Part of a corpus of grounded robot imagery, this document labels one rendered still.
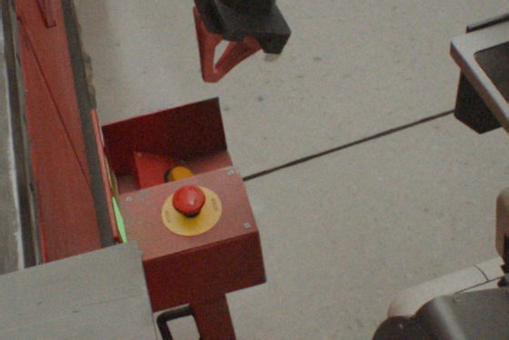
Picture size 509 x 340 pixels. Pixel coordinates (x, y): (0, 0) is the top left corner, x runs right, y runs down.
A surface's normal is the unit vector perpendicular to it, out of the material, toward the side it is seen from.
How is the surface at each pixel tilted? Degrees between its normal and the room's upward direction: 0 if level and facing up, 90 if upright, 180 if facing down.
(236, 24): 27
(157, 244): 0
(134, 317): 0
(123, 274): 0
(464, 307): 22
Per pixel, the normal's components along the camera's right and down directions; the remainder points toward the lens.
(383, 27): -0.12, -0.60
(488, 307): 0.25, -0.67
